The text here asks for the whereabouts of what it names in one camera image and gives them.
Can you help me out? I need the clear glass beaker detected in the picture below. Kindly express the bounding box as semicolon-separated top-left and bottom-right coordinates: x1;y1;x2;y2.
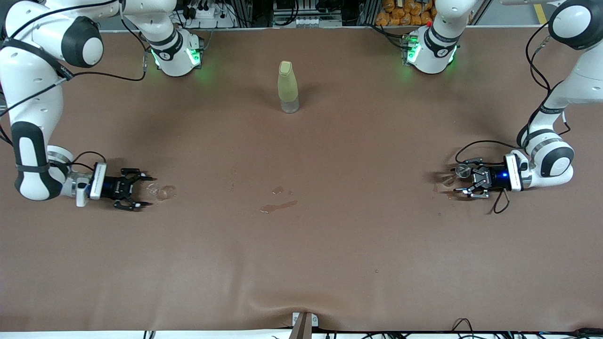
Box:
146;183;176;202

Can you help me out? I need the long spilled liquid puddle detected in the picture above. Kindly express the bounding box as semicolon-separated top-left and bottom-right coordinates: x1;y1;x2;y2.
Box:
261;200;299;213

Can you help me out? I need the orange snack bag pile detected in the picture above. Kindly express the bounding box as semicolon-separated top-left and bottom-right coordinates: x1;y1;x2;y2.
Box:
375;0;436;26

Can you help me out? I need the white power strip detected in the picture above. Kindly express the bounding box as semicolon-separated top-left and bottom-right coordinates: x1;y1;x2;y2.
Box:
186;5;236;29

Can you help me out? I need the yellow-green plastic bottle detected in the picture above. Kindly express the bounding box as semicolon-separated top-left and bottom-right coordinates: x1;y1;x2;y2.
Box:
278;60;300;114

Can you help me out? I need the brown table mat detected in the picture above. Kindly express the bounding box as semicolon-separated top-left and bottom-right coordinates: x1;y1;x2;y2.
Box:
0;26;603;332

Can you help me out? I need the dark equipment rack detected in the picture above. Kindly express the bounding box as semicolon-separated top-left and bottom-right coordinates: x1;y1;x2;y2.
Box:
272;0;343;28

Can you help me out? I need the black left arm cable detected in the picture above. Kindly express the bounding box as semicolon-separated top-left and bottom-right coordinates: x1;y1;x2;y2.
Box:
455;21;573;215

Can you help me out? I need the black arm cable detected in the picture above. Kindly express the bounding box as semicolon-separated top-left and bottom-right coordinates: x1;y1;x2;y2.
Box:
0;0;147;172
455;21;573;215

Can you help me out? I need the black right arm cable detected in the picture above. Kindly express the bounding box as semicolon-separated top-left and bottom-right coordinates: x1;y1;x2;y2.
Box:
0;0;147;172

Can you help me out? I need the metal table edge bracket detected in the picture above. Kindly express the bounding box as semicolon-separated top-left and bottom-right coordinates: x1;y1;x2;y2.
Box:
291;312;319;339

